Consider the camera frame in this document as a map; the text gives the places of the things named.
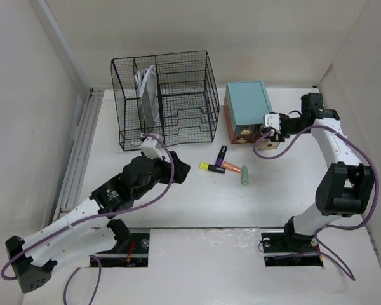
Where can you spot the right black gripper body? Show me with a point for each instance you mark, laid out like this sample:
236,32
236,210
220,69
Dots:
291,126

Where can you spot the grey booklet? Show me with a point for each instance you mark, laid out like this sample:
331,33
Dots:
146,81

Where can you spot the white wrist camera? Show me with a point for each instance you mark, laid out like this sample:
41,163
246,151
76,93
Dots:
150,147
272,122

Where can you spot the green highlighter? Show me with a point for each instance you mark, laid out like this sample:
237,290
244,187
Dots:
244,176

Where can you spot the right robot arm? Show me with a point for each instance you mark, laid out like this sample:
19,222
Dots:
346,187

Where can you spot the aluminium rail frame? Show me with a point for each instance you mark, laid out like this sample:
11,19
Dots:
72,180

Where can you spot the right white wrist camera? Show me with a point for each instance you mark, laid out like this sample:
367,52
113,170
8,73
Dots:
272,122

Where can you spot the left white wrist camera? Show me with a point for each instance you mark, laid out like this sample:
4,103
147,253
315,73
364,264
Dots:
150,147

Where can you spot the purple highlighter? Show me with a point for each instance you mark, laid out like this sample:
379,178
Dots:
221,155

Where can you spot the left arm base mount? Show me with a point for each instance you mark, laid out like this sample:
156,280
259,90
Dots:
130,248

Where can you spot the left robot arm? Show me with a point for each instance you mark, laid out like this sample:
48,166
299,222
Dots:
92,226

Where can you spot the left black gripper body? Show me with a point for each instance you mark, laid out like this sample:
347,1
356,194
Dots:
160,174

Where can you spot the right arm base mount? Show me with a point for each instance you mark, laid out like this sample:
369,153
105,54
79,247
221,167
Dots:
289,250

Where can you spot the orange highlighter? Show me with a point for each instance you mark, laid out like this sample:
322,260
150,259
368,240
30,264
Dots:
230,167

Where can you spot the yellow highlighter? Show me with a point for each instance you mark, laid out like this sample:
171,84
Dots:
211,168

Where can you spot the clear drawer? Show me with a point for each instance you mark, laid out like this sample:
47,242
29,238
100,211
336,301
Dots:
267,143

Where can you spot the black wire mesh organizer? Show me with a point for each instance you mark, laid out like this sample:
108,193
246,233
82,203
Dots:
187,94

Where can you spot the teal drawer box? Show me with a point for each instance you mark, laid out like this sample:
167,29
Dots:
245,105

